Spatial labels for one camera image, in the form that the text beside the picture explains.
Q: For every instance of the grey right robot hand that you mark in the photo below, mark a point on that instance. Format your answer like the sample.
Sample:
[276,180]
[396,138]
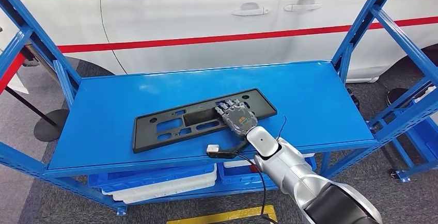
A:
[239,118]

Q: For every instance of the black plastic frame part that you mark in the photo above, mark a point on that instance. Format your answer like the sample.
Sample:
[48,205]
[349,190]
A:
[143,144]

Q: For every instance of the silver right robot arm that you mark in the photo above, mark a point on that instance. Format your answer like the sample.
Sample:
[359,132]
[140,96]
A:
[291,171]

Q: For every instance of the blue metal shelf rack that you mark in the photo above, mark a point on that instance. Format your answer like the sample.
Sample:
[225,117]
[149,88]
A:
[424,137]
[308,96]

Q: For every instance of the white plastic bin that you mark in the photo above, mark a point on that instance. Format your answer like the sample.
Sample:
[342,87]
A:
[171,186]
[164,196]
[236,163]

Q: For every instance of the red item in bin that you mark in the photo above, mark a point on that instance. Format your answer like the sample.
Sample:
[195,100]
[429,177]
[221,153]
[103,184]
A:
[252,168]

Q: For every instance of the blue plastic bin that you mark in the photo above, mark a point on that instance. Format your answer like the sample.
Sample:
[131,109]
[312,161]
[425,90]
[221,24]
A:
[143,178]
[232,176]

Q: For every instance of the white car with red stripe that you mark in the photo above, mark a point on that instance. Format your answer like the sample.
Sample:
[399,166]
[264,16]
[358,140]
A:
[205,17]

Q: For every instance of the black round floor base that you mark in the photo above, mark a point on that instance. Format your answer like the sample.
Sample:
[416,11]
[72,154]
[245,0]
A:
[398,97]

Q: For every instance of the black stanchion with round base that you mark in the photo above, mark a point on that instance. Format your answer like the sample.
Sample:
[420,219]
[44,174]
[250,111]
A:
[51,126]

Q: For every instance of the red barrier belt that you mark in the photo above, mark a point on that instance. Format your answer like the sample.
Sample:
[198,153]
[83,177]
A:
[12,72]

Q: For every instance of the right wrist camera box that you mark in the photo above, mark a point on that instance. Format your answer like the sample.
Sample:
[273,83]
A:
[220,154]

